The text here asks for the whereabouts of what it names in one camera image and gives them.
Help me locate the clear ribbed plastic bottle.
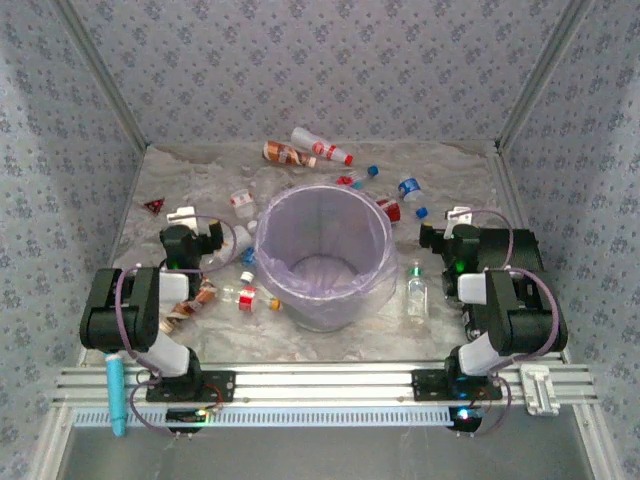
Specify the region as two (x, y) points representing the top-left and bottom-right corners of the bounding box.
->
(207, 224), (254, 267)

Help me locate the brown coffee bottle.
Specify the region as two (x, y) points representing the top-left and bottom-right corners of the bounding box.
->
(262, 140), (318, 169)
(158, 276), (219, 335)

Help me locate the purple plastic bin liner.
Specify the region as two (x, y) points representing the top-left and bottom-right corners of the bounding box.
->
(253, 182), (400, 321)

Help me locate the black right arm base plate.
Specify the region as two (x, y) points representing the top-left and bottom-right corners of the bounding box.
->
(410, 369), (504, 403)

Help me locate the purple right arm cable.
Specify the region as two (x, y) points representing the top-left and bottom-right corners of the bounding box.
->
(464, 208), (564, 439)

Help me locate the aluminium mounting rail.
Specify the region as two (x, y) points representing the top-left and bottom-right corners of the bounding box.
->
(53, 362), (600, 407)

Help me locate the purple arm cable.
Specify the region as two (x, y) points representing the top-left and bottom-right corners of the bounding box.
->
(464, 208), (564, 439)
(114, 214), (237, 439)

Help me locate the grey metal panel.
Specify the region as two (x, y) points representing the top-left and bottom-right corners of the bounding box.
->
(49, 424), (606, 480)

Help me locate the red label bottle orange cap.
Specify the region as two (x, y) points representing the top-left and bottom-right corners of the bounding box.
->
(218, 283), (283, 315)

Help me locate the slotted grey cable duct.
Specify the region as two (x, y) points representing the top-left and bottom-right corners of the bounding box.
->
(72, 406), (459, 428)

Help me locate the clear bottle red white label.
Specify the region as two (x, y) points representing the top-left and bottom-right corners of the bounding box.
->
(230, 188), (257, 220)

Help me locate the grey wire mesh bin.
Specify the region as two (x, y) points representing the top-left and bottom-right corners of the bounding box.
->
(257, 187), (396, 334)

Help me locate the left controller board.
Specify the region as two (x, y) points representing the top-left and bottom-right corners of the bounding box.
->
(165, 407), (224, 435)

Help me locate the teal plastic tube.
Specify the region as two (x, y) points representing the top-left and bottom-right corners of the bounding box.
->
(105, 351), (127, 438)

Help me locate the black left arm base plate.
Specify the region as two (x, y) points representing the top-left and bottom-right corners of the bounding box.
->
(145, 370), (237, 404)

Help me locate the clear bottle with green cap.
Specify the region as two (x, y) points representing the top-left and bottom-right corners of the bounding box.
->
(405, 259), (430, 322)

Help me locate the controller board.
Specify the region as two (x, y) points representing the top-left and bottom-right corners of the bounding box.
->
(447, 405), (485, 435)
(165, 407), (224, 435)

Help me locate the clear bottle blue white label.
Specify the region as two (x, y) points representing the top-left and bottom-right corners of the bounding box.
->
(397, 176), (430, 220)

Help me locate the aluminium corner post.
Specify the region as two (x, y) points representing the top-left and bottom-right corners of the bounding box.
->
(494, 0), (596, 154)
(52, 0), (151, 151)

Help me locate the clear bottle with red label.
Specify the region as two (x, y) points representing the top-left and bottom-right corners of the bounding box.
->
(374, 198), (403, 225)

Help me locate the black hard case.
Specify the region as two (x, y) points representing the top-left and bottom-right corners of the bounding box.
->
(442, 228), (545, 346)

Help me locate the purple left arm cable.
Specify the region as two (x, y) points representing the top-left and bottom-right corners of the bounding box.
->
(114, 214), (237, 439)

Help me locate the white bottle with red cap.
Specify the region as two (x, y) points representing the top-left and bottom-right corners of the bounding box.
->
(291, 126), (355, 167)

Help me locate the right controller board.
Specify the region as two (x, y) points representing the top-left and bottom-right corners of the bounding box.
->
(447, 405), (485, 435)

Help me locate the white rail bracket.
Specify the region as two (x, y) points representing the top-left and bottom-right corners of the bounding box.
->
(518, 363), (561, 418)

